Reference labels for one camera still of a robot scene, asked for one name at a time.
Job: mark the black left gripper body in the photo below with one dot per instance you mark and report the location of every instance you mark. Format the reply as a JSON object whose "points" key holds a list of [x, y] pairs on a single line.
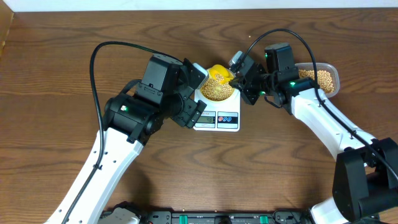
{"points": [[184, 112]]}

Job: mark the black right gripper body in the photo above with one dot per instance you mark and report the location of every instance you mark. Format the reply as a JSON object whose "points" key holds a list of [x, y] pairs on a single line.
{"points": [[262, 84]]}

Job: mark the yellow measuring scoop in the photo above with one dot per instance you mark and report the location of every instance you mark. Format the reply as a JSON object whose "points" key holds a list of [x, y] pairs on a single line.
{"points": [[220, 74]]}

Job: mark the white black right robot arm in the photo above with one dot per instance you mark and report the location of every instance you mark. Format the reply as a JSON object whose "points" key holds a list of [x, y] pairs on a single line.
{"points": [[365, 179]]}

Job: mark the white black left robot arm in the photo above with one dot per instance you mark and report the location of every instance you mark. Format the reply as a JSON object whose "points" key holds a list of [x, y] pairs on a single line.
{"points": [[129, 120]]}

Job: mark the yellow plastic bowl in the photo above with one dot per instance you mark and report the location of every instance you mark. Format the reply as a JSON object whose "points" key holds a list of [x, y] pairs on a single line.
{"points": [[217, 87]]}

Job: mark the soybeans in yellow bowl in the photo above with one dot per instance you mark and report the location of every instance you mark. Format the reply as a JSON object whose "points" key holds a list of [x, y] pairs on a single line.
{"points": [[213, 91]]}

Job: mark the white digital kitchen scale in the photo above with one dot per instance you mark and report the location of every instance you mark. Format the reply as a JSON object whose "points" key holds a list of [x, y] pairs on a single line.
{"points": [[219, 115]]}

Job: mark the soybeans pile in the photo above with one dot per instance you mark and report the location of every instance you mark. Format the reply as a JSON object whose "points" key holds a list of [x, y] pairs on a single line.
{"points": [[324, 79]]}

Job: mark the clear plastic container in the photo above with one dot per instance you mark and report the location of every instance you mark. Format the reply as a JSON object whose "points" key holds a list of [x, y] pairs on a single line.
{"points": [[323, 66]]}

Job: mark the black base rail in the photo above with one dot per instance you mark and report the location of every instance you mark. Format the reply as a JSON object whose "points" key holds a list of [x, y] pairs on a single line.
{"points": [[125, 213]]}

